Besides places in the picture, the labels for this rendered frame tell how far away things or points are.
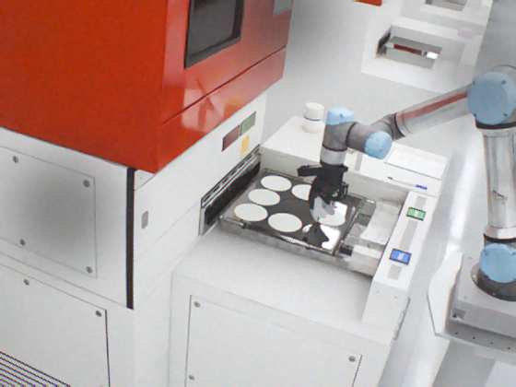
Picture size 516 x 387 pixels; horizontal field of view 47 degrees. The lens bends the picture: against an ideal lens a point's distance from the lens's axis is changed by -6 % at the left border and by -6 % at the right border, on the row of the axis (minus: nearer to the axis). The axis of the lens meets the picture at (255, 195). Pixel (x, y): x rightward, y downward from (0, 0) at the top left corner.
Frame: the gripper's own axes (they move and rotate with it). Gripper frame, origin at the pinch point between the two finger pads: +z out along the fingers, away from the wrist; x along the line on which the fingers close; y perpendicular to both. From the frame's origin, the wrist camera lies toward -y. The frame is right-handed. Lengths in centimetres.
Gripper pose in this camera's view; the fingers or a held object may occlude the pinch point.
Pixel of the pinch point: (315, 216)
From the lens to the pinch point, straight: 191.3
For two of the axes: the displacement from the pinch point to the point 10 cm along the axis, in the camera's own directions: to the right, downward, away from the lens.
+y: 6.3, 4.4, -6.4
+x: 7.7, -2.4, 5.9
